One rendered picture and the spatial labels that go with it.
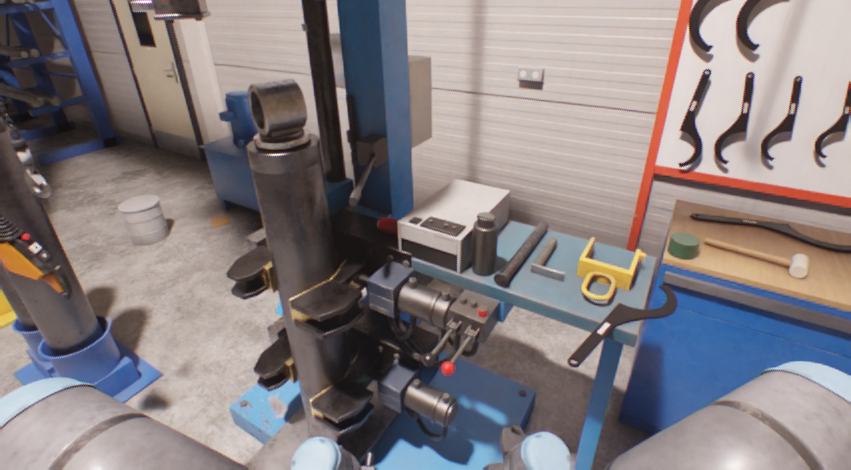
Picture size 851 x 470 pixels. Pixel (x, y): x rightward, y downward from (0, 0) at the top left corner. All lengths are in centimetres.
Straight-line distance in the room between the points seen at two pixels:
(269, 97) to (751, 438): 119
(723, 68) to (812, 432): 244
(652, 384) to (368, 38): 185
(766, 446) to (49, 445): 59
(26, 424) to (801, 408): 67
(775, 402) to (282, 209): 120
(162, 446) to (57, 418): 10
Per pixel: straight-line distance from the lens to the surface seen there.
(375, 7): 155
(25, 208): 244
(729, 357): 213
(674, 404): 234
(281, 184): 134
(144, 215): 416
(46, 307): 263
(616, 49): 289
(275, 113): 130
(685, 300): 199
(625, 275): 142
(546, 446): 101
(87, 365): 279
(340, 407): 176
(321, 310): 142
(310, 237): 143
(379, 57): 156
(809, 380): 56
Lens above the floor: 190
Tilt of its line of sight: 27 degrees down
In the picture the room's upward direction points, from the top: 1 degrees counter-clockwise
